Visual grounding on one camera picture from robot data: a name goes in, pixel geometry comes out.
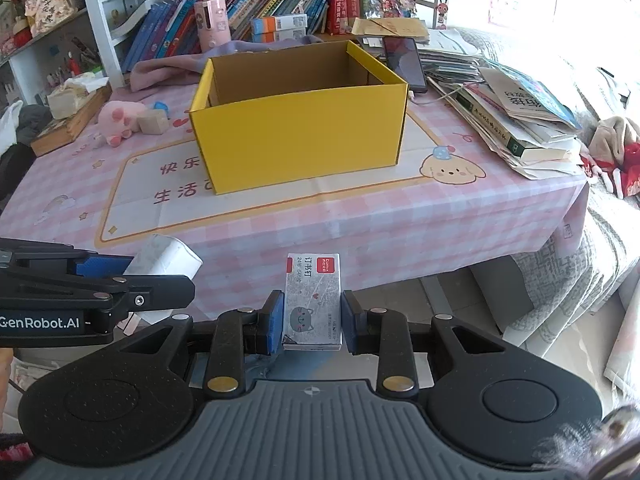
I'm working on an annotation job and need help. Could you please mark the white glue tube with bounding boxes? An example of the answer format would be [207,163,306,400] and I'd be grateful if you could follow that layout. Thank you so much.
[118,234,203,336]

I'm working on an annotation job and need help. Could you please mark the small staple box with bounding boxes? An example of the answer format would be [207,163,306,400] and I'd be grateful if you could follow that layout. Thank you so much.
[282,254,342,351]

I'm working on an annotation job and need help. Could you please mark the pink plush toy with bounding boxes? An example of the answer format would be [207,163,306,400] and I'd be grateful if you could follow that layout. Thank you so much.
[96,101,146,148]

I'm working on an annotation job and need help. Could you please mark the small blue object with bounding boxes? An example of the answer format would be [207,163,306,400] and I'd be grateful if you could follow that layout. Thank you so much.
[153,101,169,115]

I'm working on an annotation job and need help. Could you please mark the beige eraser block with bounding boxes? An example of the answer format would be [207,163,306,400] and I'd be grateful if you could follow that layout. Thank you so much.
[137,108,170,136]

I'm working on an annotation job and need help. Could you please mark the wooden chess box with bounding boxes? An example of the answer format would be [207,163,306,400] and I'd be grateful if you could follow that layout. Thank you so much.
[30,84,112,157]

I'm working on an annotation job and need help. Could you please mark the white t-shirt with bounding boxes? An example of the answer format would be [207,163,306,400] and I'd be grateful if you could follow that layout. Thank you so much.
[0,100,23,157]

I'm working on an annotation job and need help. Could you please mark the dark grey garment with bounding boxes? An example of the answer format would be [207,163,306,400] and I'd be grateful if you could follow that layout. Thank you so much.
[16,104,53,145]

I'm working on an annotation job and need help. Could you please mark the pink checkered tablecloth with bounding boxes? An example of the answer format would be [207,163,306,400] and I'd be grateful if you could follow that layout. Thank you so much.
[1,74,587,318]

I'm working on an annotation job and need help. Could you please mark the tissue pack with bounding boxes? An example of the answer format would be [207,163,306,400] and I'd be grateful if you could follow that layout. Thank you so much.
[48,73,108,120]

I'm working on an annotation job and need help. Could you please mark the yellow cardboard box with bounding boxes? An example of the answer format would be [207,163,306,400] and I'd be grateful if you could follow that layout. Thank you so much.
[190,41,408,194]

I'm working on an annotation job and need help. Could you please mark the pink purple cloth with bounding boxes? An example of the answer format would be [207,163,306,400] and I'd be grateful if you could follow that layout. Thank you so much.
[129,35,321,92]

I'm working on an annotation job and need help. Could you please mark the white bookshelf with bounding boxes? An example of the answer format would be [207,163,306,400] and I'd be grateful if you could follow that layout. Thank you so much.
[0,0,446,106]

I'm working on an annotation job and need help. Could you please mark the stack of books right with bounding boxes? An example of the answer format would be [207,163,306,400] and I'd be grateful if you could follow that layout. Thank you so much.
[418,28,582,180]

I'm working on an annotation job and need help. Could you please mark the pink cylindrical device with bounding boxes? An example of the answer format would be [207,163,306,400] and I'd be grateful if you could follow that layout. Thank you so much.
[194,0,231,52]

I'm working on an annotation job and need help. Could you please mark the black smartphone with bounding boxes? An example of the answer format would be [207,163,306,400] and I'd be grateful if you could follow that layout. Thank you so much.
[383,36,427,93]

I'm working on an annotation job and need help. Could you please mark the orange white boxes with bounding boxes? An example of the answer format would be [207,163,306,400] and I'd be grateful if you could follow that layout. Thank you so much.
[252,13,308,44]

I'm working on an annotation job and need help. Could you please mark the brown paper envelope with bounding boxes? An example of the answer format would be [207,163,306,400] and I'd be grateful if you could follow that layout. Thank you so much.
[352,18,428,41]

